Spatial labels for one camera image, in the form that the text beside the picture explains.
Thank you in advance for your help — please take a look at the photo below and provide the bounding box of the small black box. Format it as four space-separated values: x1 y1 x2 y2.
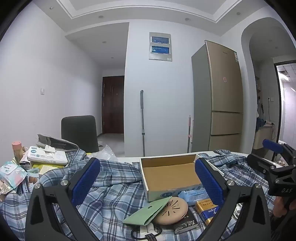
173 210 199 234

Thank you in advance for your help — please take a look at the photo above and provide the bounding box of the cardboard box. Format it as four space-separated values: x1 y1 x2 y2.
139 153 208 202

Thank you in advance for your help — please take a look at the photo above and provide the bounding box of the green fabric pouch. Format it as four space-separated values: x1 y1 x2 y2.
122 197 172 226

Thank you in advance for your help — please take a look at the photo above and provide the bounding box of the dark office chair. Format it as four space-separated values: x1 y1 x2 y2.
61 115 99 153

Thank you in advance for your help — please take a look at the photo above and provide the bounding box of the grey folded cloth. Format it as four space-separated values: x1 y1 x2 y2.
36 134 80 151

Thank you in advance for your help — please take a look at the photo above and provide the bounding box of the grey mop handle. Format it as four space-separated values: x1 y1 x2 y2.
140 90 147 157

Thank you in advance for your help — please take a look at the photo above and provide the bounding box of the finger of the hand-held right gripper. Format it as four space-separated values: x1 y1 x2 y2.
247 153 279 186
262 139 296 168

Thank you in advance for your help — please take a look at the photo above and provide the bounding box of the gold refrigerator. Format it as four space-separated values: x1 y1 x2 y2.
191 40 244 153

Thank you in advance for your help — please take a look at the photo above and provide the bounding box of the yellow box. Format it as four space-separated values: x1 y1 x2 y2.
31 163 66 174

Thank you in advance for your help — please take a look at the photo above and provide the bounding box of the round beige case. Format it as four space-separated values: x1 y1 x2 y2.
154 197 189 226

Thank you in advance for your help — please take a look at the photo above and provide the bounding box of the pink mop handle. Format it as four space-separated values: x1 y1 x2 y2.
187 115 194 153

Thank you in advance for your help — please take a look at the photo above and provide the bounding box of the beige cabinet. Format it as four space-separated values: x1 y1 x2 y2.
253 125 275 150

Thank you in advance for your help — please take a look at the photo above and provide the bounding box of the gold and blue box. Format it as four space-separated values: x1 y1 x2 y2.
195 199 220 227

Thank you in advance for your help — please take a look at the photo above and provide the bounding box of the blue plaid shirt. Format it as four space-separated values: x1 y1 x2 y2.
0 148 278 241

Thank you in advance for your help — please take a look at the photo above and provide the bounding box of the pink lidded toothpick jar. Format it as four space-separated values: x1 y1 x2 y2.
12 141 25 161

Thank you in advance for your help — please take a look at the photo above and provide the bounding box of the blue tissue packet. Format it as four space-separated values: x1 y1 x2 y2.
178 187 210 206

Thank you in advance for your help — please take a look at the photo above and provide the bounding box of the clear plastic bag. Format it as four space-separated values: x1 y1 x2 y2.
87 145 117 163

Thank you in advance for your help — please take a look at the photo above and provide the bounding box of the person's right hand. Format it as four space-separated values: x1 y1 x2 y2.
273 198 290 218

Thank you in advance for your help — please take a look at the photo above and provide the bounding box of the white tissue pack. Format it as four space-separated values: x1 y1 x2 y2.
27 145 68 165

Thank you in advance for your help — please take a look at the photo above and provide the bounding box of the pastel wet wipes pack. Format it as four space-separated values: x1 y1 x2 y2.
0 164 27 189

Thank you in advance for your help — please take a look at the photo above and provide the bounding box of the grey electrical panel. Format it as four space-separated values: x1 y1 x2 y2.
149 32 173 62

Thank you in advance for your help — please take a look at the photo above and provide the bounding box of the dark wooden door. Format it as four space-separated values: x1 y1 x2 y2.
102 76 125 135

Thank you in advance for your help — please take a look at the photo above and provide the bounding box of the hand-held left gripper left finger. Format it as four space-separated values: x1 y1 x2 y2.
25 157 101 241

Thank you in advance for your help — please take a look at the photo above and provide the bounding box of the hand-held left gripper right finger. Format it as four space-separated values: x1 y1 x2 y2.
195 158 271 241

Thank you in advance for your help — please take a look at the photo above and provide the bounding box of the black hair tie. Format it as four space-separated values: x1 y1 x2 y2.
131 226 163 241

